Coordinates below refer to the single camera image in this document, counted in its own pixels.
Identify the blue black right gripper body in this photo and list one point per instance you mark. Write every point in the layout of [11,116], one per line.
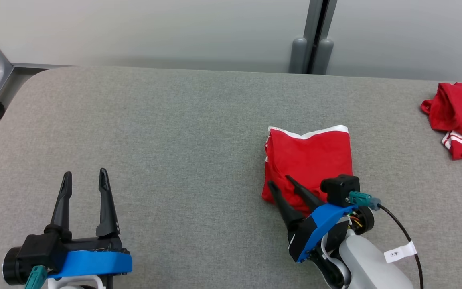
[319,224]

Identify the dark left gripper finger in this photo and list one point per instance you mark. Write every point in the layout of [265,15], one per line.
[107,208]
[63,208]

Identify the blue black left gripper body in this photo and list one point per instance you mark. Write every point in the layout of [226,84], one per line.
[94,263]

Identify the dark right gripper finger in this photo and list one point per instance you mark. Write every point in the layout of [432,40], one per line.
[289,212]
[307,198]

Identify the red shorts with white trim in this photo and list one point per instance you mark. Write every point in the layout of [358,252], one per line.
[311,160]

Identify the red jersey with white sleeves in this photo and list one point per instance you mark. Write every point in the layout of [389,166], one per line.
[461,108]

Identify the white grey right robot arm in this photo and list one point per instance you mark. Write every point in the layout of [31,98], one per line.
[371,265]

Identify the black round right gripper motor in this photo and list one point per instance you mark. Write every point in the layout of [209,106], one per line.
[365,220]

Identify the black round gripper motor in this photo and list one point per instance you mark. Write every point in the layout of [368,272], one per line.
[365,220]
[12,269]

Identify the black round left gripper motor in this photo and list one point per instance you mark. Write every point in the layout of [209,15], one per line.
[12,269]

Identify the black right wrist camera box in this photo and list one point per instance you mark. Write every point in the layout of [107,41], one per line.
[341,188]

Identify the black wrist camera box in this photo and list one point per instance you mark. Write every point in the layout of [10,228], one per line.
[341,188]
[38,249]

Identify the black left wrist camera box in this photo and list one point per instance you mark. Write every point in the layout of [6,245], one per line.
[38,249]

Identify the grey partition joint post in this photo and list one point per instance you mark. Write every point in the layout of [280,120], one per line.
[315,36]

